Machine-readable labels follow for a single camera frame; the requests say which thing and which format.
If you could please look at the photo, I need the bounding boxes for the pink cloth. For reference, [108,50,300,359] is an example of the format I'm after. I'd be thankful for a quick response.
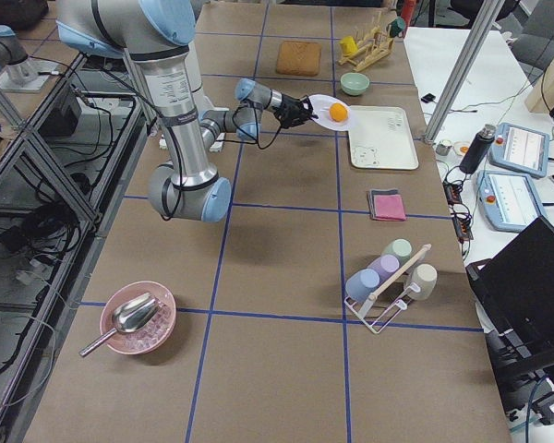
[373,194,406,222]

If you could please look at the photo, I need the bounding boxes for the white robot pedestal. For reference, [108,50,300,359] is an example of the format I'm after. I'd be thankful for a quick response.
[158,0,230,152]

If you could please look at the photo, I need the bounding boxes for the blue cup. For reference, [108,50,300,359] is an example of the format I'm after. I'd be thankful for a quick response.
[345,268,380,303]

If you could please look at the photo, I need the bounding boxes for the teach pendant far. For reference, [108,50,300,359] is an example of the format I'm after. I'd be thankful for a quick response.
[488,123,550,178]

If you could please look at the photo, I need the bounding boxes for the beige cup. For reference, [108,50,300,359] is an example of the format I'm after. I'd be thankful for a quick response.
[407,263,438,301]

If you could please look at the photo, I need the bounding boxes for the wooden rack rod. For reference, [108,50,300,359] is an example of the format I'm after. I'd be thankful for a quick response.
[367,244,432,302]

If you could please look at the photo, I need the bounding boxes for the teach pendant near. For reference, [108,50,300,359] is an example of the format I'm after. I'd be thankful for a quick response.
[476,171,547,233]

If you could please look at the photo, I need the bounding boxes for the yellow mug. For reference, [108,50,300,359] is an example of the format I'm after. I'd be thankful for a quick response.
[339,35,358,57]

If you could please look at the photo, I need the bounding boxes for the white wire cup rack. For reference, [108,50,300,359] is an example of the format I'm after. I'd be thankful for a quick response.
[343,282,421,334]

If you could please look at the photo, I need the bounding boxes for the green cup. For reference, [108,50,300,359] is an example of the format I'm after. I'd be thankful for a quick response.
[381,238,413,263]

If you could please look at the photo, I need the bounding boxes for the black bottle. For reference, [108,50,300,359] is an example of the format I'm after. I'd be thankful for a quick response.
[458,124,496,174]

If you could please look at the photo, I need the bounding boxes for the wooden cutting board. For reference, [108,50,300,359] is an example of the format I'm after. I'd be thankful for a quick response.
[275,41,321,77]

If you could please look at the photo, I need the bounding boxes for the orange fruit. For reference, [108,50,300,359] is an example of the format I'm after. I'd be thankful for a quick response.
[329,102,348,123]

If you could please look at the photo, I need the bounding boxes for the pink bowl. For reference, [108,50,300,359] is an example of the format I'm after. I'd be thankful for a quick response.
[100,281,177,355]

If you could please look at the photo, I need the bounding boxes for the cream bear tray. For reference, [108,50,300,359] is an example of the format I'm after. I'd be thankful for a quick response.
[348,105,419,171]

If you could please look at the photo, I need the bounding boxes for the aluminium frame post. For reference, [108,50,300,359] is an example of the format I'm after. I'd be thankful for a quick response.
[422,0,505,145]

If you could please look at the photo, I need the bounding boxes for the teach pendant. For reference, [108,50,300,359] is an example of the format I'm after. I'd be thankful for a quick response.
[488,123,550,178]
[476,171,547,233]

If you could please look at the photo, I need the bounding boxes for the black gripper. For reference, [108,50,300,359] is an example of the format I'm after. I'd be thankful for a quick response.
[276,94,319,127]

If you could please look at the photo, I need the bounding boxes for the grey cloth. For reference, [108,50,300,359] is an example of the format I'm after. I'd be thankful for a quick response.
[367,189,398,220]

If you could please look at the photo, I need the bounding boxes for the wooden mug rack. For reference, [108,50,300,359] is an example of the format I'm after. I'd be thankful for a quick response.
[337,13,394,73]

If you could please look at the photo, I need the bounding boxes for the dark green mug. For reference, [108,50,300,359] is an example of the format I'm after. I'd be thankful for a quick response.
[387,17,406,38]

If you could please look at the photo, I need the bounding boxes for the white round plate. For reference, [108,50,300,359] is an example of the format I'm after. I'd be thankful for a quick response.
[309,94,356,131]

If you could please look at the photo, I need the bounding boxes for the black laptop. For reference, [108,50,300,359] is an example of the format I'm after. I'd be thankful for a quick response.
[466,216,554,353]

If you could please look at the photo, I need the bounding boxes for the mint green bowl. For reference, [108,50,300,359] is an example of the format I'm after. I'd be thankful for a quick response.
[340,72,370,96]

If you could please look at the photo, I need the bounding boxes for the purple cup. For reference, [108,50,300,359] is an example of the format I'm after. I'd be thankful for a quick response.
[367,254,400,282]

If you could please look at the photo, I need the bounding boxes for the metal scoop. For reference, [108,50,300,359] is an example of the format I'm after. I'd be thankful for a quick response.
[78,293,160,357]

